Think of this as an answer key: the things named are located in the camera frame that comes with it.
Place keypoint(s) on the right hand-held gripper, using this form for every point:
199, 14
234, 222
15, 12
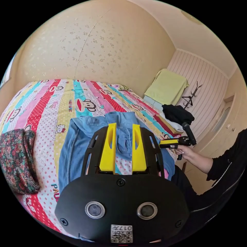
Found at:
184, 140

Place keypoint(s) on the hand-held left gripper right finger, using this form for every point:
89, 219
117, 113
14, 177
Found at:
139, 154

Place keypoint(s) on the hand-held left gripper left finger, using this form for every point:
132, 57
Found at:
107, 152

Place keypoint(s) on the blue jeans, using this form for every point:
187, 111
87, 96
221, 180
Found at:
77, 139

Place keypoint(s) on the person's right forearm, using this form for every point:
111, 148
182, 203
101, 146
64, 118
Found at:
201, 164

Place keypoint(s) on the person's right hand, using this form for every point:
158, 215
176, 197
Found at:
186, 152

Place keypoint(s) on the pile of clothes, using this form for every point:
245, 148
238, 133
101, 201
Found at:
176, 113

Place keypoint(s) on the black coat rack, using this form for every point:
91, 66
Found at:
190, 96

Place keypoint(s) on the cupboard with yellow-green cloth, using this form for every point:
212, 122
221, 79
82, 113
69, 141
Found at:
166, 86

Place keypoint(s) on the cream door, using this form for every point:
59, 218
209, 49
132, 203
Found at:
220, 117

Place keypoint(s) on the person's body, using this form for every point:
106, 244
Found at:
218, 193

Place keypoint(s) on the bed with striped cartoon sheet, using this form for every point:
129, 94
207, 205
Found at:
48, 108

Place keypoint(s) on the dark floral pillow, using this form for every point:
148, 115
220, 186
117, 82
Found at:
16, 160

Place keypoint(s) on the round ceiling lamp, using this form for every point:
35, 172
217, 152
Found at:
191, 17

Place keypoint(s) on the window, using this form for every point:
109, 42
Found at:
6, 73

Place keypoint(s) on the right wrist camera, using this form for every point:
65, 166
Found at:
189, 133

